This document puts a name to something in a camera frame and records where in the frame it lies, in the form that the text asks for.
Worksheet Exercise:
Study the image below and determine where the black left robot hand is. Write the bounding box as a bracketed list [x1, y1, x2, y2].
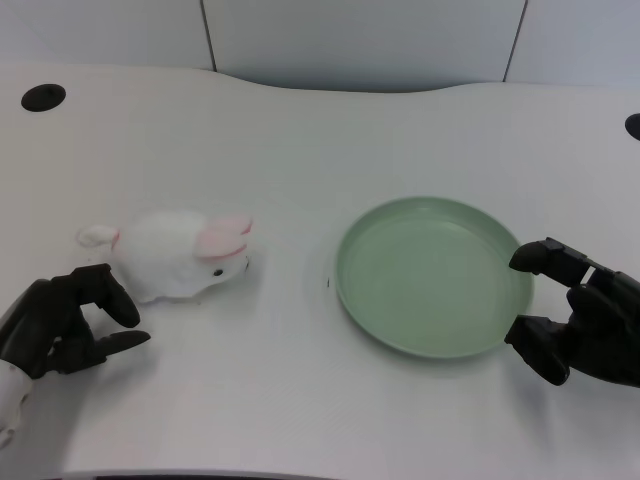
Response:
[0, 263, 152, 380]

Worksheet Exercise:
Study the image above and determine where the green round plate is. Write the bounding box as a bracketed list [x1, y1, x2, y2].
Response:
[334, 195, 536, 360]

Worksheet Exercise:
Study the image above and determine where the white rabbit doll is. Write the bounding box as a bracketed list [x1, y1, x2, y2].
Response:
[76, 209, 255, 305]

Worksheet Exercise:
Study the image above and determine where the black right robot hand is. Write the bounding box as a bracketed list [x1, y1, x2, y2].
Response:
[503, 237, 640, 389]

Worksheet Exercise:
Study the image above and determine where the grey partition panel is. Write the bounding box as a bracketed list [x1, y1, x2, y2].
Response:
[199, 0, 524, 93]

